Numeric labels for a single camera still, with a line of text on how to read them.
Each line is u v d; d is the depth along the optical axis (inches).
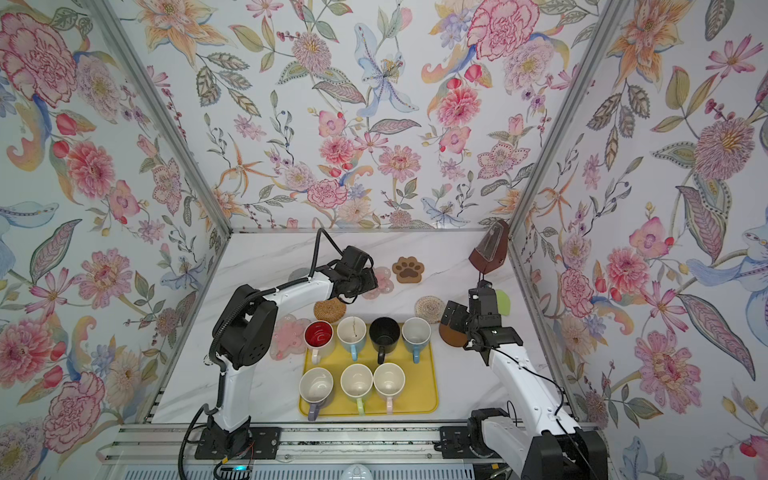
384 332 33.6
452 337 36.3
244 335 20.9
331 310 38.6
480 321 24.9
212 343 20.8
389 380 32.2
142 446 30.6
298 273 42.9
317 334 35.0
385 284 41.8
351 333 35.6
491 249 39.8
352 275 30.8
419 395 31.1
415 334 34.7
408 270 43.3
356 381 31.9
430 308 38.7
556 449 15.3
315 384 32.0
